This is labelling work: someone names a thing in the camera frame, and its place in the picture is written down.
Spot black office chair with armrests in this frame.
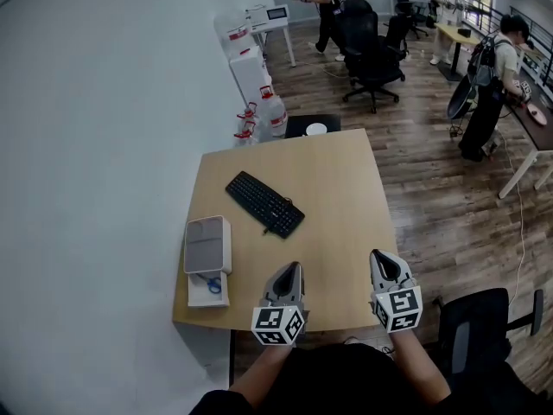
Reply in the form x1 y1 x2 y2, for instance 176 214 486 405
431 287 545 391

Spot white floor cable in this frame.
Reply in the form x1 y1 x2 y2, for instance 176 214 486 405
495 131 527 307

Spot black low stool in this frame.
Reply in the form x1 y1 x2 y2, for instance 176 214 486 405
283 113 342 140

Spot black round pan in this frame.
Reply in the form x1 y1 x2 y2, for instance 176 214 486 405
447 75 477 121

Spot dark-topped table with white legs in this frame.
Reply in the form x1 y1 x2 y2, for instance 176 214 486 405
498 97 553 201

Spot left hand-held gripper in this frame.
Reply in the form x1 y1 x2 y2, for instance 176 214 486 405
251 260 310 348

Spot black keyboard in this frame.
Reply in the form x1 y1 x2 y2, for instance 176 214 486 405
225 170 306 240

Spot tall black office chair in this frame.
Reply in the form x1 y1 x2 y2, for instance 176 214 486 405
339 0 407 114

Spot yellow-topped table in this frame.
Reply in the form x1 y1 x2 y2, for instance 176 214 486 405
434 22 483 81

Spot large clear water jug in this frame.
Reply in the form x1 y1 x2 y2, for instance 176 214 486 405
257 85 289 140

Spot person's black clothing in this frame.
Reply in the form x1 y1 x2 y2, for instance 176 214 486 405
188 342 553 415

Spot person's right forearm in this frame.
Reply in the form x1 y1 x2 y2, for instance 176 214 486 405
388 329 453 411

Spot black railing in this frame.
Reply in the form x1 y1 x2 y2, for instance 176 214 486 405
487 4 553 90

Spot person's left forearm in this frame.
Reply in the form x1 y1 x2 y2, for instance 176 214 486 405
228 342 297 411

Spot small clear water jug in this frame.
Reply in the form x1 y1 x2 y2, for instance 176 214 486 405
233 119 260 147
236 100 260 123

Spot blue-handled scissors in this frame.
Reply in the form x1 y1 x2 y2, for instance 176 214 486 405
197 273 223 295

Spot pink paddle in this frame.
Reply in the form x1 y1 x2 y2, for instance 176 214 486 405
524 103 550 128

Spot white drawer storage box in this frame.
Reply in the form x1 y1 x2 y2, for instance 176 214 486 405
183 214 233 310

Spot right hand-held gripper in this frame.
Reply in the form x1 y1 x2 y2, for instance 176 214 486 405
369 248 423 335

